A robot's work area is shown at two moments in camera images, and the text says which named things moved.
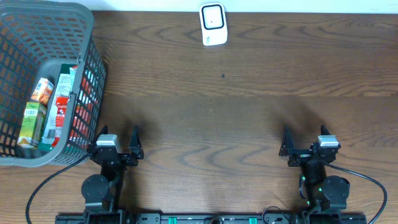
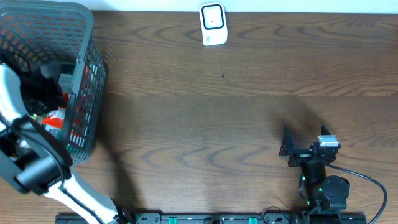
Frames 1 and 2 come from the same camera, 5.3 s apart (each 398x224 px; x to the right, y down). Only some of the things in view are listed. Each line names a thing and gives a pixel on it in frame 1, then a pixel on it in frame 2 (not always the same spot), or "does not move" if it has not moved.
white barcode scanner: [213, 23] does not move
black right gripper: [288, 147] does not move
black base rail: [132, 218] does not move
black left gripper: [137, 152] → [51, 101]
